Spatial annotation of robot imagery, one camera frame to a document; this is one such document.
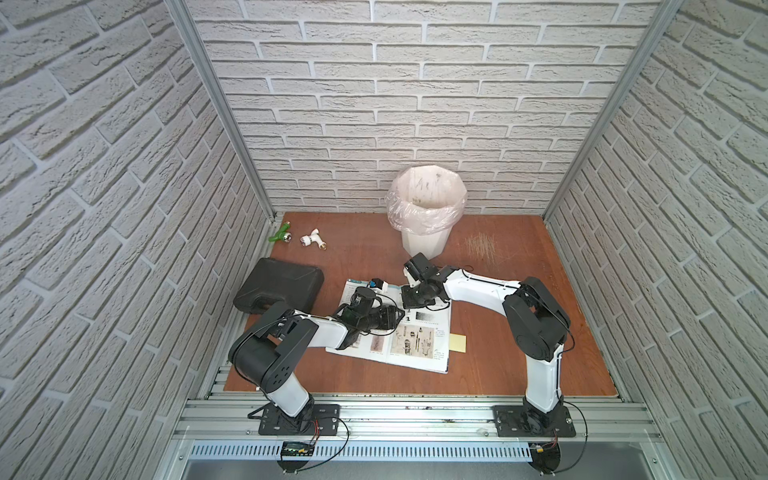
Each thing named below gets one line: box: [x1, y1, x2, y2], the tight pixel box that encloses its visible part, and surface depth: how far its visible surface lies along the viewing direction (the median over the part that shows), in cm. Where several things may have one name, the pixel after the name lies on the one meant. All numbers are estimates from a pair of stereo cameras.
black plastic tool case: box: [233, 257, 325, 315], surface depth 95 cm
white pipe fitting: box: [300, 228, 327, 251], surface depth 111 cm
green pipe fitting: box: [268, 221, 292, 243], surface depth 112 cm
